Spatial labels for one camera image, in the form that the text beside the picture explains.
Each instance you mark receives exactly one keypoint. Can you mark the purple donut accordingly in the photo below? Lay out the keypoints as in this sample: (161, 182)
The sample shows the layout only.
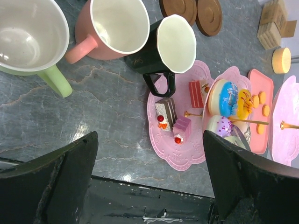
(220, 125)

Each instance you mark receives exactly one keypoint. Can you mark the brown saucer left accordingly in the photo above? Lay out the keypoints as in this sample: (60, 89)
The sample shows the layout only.
(184, 8)

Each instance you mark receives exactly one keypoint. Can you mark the blue donut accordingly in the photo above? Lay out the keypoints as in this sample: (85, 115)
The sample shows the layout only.
(223, 98)

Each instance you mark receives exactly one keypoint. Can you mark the pink dessert tray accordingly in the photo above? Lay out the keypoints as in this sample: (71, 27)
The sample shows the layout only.
(260, 83)

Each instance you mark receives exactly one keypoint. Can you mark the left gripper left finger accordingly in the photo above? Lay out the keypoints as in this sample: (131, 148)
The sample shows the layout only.
(49, 189)

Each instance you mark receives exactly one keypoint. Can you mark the cardboard box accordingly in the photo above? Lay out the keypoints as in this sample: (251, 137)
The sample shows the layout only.
(274, 24)

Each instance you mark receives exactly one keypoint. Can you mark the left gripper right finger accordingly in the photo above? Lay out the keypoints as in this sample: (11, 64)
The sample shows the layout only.
(241, 178)

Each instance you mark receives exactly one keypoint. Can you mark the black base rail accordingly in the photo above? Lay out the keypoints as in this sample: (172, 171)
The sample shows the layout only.
(110, 201)

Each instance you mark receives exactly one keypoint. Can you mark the yellow donut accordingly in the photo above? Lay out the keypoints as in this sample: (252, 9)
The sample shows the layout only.
(244, 103)

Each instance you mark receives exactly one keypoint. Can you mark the round biscuit left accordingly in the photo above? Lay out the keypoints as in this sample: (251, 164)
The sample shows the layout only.
(255, 101)

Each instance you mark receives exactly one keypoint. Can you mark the round biscuit top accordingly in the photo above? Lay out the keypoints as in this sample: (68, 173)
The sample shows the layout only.
(262, 97)

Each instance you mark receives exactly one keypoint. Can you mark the chocolate cake slice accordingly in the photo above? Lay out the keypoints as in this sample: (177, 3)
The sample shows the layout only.
(166, 114)

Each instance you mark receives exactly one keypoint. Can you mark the white chocolate drizzle donut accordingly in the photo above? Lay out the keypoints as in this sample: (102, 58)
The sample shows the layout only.
(245, 129)

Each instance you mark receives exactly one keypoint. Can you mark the pink striped cake slice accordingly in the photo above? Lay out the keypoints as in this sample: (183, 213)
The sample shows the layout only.
(182, 129)

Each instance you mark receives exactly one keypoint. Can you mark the black mug white inside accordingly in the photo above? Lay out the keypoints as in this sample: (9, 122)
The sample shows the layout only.
(169, 50)

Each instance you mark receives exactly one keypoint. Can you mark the pink three-tier cake stand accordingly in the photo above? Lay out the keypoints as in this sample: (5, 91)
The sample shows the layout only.
(182, 156)

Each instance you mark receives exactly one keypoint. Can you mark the pink mug white inside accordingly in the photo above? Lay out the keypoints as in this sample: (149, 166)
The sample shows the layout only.
(109, 29)

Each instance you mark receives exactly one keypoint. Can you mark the green mug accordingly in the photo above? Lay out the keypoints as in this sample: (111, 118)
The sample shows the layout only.
(34, 36)

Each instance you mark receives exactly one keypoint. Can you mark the brown saucer middle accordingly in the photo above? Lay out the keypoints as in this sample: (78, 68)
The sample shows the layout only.
(209, 17)

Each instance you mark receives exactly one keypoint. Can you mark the round biscuit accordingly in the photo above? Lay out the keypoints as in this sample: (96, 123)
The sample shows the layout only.
(262, 97)
(260, 129)
(255, 101)
(265, 110)

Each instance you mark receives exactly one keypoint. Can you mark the round biscuit upper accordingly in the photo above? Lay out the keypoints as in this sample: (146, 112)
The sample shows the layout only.
(265, 110)

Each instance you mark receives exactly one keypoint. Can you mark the red layered cake slice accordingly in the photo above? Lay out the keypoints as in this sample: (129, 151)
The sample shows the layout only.
(198, 90)

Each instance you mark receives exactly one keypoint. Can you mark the brown saucer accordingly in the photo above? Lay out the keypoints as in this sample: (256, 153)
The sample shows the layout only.
(209, 17)
(184, 8)

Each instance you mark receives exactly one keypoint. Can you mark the round biscuit lower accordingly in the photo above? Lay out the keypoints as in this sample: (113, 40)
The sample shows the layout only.
(260, 129)

